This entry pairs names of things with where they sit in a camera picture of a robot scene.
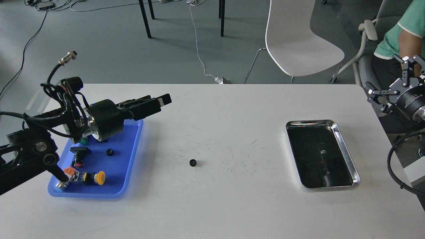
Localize green push button switch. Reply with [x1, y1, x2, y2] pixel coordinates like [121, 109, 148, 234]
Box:
[79, 137, 88, 145]

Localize yellow push button switch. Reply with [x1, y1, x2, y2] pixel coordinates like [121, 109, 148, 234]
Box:
[79, 171, 106, 186]

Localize white cable with charger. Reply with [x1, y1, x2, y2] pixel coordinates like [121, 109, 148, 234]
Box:
[186, 0, 231, 85]

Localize white plastic chair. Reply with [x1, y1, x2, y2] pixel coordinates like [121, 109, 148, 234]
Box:
[265, 0, 344, 81]

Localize grey office chair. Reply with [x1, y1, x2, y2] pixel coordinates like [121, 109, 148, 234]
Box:
[330, 0, 412, 91]

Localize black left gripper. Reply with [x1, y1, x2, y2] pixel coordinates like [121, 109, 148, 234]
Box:
[85, 94, 172, 142]

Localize silver orange selector switch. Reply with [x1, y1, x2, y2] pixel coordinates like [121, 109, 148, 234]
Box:
[55, 167, 82, 190]

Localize black floor cable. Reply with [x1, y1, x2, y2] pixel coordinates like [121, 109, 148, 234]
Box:
[0, 0, 140, 97]

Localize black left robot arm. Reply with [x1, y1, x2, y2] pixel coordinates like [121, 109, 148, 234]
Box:
[0, 51, 172, 194]

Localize shiny metal tray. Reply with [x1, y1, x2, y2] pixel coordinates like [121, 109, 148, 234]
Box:
[286, 119, 361, 191]

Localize black table legs left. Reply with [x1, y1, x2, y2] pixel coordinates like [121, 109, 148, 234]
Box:
[138, 0, 155, 39]

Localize black table legs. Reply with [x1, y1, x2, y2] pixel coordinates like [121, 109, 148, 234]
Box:
[138, 0, 155, 39]
[218, 0, 226, 37]

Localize black table legs right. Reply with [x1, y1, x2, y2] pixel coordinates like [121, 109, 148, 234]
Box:
[218, 0, 226, 37]

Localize person in green shirt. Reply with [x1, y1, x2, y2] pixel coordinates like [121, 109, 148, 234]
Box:
[370, 0, 425, 158]

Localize black square push button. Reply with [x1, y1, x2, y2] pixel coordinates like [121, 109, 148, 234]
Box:
[70, 147, 92, 168]

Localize small black gear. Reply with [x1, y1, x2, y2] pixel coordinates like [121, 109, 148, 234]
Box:
[105, 148, 114, 156]
[189, 159, 197, 167]

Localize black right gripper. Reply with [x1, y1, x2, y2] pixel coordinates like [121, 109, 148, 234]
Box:
[365, 55, 425, 121]

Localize blue plastic tray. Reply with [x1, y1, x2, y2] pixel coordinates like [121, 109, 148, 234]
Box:
[47, 119, 144, 199]

